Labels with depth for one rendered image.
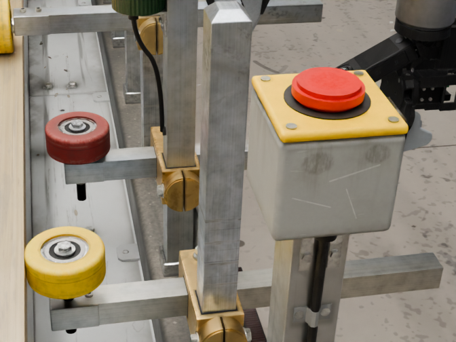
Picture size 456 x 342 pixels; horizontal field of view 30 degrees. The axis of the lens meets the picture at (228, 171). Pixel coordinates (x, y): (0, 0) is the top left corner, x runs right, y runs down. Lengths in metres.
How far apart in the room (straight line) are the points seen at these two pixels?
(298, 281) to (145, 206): 0.79
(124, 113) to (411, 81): 0.60
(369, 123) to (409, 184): 2.27
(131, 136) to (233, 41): 0.77
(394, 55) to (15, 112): 0.49
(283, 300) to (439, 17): 0.63
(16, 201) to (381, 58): 0.49
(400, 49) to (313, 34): 2.60
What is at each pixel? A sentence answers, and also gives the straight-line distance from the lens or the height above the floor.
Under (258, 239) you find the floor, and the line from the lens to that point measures 2.40.
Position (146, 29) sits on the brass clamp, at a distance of 1.21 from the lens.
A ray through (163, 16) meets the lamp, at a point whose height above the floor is 1.07.
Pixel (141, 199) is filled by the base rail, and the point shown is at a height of 0.70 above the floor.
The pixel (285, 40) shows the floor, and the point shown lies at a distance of 3.63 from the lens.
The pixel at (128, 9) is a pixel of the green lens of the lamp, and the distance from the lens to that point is 0.95.
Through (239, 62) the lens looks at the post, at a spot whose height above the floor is 1.13.
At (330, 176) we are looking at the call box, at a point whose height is 1.19.
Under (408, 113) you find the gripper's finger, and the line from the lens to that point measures 1.13.
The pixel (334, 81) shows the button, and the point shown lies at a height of 1.23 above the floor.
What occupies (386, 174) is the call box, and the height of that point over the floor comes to 1.19.
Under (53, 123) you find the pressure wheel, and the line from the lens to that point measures 1.09.
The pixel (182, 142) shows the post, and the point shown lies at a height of 0.91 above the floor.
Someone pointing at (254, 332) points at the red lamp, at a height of 0.70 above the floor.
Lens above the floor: 1.44
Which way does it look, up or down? 32 degrees down
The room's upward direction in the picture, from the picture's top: 3 degrees clockwise
